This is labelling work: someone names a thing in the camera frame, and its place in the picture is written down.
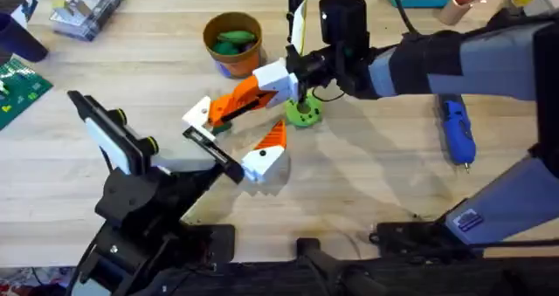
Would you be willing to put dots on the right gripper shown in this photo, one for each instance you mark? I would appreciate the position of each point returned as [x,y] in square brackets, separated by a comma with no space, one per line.
[345,29]

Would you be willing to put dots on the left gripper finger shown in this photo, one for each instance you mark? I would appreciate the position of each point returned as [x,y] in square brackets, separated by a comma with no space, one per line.
[264,163]

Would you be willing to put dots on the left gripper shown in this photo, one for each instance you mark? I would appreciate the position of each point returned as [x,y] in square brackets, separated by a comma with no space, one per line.
[140,195]

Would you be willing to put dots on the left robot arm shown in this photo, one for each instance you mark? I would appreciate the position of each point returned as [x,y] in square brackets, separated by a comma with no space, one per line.
[131,256]

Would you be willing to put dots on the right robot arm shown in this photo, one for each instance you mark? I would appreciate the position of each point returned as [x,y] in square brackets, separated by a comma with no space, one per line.
[493,64]

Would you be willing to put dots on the green toy vegetable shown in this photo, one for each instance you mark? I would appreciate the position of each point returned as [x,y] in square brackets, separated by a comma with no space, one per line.
[222,128]

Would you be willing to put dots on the blue electric screwdriver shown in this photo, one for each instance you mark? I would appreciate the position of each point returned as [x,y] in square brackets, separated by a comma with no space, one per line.
[456,125]

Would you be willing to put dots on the brown tub with toys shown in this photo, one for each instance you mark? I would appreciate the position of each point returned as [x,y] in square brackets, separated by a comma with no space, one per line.
[244,62]

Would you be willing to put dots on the green disc with holes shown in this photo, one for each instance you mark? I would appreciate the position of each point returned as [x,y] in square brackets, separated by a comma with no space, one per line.
[312,114]

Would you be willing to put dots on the right wrist upright plate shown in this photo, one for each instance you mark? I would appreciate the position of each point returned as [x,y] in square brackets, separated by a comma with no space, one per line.
[299,25]

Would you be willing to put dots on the wrist upright plate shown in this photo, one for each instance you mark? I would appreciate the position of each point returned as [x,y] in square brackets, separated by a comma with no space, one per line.
[109,143]
[299,25]

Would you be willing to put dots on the left wrist upright plate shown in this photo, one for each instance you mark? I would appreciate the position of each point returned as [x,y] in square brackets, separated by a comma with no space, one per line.
[109,143]

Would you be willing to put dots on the clear plastic box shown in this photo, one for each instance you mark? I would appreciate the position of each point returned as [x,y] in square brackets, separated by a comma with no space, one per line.
[85,10]

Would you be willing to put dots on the green board with blocks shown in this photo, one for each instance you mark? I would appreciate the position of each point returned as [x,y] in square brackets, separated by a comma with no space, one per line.
[19,91]

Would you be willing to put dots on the dark blue cylinder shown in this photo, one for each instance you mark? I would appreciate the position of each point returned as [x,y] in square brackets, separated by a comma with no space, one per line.
[19,38]

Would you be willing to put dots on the grey box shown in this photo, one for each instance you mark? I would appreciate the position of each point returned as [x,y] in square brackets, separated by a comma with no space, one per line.
[543,3]

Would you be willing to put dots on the black rail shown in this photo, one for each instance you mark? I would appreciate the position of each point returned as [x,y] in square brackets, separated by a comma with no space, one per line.
[393,278]

